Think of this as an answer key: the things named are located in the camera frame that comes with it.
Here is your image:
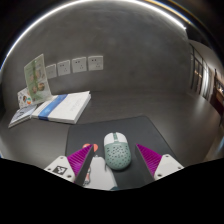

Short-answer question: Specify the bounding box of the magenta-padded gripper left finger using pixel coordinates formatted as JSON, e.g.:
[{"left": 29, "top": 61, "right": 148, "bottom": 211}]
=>
[{"left": 43, "top": 144, "right": 96, "bottom": 188}]

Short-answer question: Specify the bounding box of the small colourful printed card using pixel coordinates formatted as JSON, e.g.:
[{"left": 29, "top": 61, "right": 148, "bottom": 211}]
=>
[{"left": 17, "top": 87, "right": 35, "bottom": 110}]

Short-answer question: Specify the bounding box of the white rounded plastic object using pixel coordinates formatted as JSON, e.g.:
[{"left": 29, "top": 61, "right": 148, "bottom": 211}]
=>
[{"left": 87, "top": 154, "right": 117, "bottom": 191}]

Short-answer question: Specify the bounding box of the long white light strip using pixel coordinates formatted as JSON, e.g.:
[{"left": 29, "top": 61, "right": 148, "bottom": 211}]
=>
[{"left": 0, "top": 0, "right": 188, "bottom": 73}]

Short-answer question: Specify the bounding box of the white book with blue stripe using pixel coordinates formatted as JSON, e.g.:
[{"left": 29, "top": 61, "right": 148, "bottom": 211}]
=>
[{"left": 31, "top": 90, "right": 92, "bottom": 125}]

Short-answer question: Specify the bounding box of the green standing leaflet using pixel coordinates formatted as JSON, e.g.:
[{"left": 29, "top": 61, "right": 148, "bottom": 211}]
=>
[{"left": 23, "top": 53, "right": 53, "bottom": 106}]

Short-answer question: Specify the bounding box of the small orange sticker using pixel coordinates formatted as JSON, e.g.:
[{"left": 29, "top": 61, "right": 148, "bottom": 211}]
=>
[{"left": 82, "top": 143, "right": 100, "bottom": 154}]

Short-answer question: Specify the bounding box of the dark-framed glass door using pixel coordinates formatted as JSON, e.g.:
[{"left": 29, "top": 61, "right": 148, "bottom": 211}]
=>
[{"left": 188, "top": 39, "right": 215, "bottom": 102}]

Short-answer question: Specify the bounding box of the green and white perforated mouse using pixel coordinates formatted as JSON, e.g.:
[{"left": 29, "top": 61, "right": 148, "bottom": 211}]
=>
[{"left": 103, "top": 132, "right": 132, "bottom": 171}]

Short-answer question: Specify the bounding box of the white wall socket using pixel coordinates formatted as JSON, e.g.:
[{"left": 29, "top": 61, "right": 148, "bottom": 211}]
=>
[
  {"left": 44, "top": 63, "right": 58, "bottom": 80},
  {"left": 87, "top": 55, "right": 105, "bottom": 72},
  {"left": 57, "top": 59, "right": 72, "bottom": 77},
  {"left": 71, "top": 56, "right": 88, "bottom": 74}
]

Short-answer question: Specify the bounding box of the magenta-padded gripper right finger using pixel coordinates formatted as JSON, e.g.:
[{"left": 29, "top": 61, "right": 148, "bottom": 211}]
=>
[{"left": 134, "top": 143, "right": 185, "bottom": 188}]

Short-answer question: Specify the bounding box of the dark grey mouse pad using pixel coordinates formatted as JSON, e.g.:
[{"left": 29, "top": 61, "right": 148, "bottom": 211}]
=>
[{"left": 64, "top": 115, "right": 180, "bottom": 191}]

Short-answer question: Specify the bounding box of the thin open magazine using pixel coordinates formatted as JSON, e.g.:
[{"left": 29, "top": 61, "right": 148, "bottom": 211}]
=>
[{"left": 8, "top": 103, "right": 38, "bottom": 130}]

